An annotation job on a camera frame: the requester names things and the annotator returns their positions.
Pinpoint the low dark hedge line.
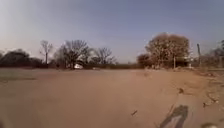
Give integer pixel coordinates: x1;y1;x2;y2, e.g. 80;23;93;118
83;63;139;70

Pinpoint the smaller bare tree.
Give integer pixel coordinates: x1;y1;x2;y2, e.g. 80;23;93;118
91;47;117;66

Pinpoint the small brown tree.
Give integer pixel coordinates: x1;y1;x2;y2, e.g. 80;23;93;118
136;53;154;69

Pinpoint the white building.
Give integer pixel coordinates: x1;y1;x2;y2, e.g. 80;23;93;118
73;63;84;70

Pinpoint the brown dirt ground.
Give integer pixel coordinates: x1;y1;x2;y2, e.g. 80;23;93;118
0;67;224;128

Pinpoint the large bare tree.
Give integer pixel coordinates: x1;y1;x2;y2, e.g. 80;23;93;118
54;39;94;70

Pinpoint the large brown-leaved tree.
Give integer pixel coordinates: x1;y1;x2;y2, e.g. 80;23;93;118
145;32;191;69

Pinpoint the short pale pole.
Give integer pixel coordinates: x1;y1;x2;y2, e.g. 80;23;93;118
172;54;177;70

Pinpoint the slim bare tree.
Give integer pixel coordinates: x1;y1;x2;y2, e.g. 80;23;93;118
38;39;54;66

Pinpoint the tall pole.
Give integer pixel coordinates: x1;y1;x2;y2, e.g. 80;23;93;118
196;43;202;68

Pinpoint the dark clump of trees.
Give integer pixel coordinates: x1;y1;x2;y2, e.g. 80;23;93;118
0;48;44;69

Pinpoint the clump of brown trees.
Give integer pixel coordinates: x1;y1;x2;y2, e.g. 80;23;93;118
201;39;224;69

